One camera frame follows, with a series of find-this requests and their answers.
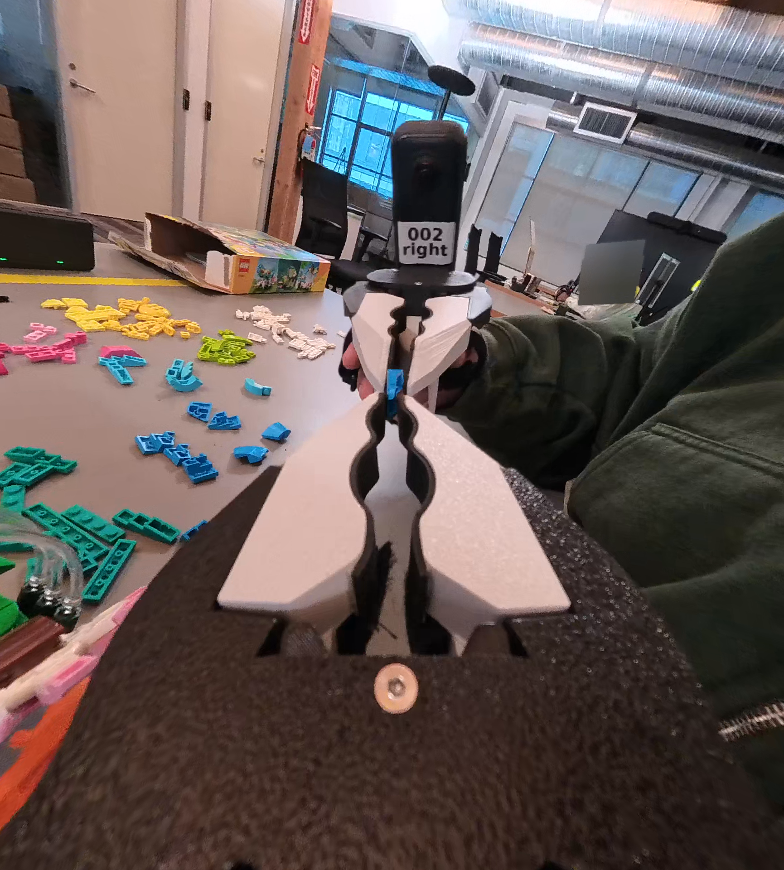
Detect pile of yellow lego pieces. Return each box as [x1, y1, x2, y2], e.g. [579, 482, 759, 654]
[40, 295, 201, 341]

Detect pink lego lotus flower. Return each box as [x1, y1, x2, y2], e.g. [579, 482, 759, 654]
[0, 588, 148, 776]

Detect brown lego piece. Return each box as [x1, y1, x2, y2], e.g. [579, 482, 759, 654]
[0, 615, 67, 687]

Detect person's right hand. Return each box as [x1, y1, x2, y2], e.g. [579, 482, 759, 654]
[338, 329, 374, 403]

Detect pile of teal lego plates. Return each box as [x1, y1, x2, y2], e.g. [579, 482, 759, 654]
[0, 445, 182, 606]

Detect pile of light pink lego pieces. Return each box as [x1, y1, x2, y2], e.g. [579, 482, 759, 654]
[0, 316, 87, 364]

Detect orange lego plate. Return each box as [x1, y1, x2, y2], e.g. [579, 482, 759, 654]
[0, 680, 94, 870]

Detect black box with green lights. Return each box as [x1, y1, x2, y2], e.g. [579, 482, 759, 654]
[0, 192, 96, 271]

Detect silver ceiling ducts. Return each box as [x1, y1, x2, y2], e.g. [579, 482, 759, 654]
[443, 0, 784, 179]

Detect scattered blue lego slopes group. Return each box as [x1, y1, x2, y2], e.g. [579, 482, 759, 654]
[135, 401, 291, 485]

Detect cyan lego angle pieces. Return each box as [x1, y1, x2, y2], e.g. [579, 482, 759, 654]
[100, 355, 148, 386]

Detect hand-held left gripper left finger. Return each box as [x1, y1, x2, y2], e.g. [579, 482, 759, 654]
[217, 394, 393, 640]

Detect colourful cardboard lego box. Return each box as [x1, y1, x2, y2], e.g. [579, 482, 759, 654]
[108, 212, 332, 295]

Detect black office chair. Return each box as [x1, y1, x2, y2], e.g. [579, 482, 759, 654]
[295, 159, 360, 261]

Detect dark monitor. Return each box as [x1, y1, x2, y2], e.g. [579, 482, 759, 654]
[596, 209, 727, 322]

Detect person's green hooded sweatshirt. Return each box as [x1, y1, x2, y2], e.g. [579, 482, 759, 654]
[565, 381, 784, 870]

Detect clear winged lego assembly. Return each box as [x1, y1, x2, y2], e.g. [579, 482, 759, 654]
[0, 506, 87, 628]

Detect person's right forearm green sleeve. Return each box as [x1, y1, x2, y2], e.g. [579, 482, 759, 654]
[443, 187, 784, 492]

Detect yellow tape strip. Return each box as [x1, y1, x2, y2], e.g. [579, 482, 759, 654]
[0, 273, 189, 287]

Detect pile of lime lego pieces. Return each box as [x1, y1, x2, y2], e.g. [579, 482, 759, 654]
[198, 329, 257, 364]

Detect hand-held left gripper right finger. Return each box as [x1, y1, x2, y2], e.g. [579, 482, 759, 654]
[399, 396, 574, 655]

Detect white door with handle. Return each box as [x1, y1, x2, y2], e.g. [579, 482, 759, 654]
[202, 0, 298, 228]
[55, 0, 179, 225]

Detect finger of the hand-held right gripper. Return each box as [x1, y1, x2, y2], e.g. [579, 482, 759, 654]
[351, 292, 401, 396]
[402, 298, 474, 412]

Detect wooden post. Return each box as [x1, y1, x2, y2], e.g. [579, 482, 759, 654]
[266, 0, 333, 246]

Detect pair of black chairs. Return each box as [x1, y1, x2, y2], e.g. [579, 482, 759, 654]
[463, 224, 506, 284]

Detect pile of white lego pieces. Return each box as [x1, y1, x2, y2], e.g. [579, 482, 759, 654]
[236, 306, 336, 359]

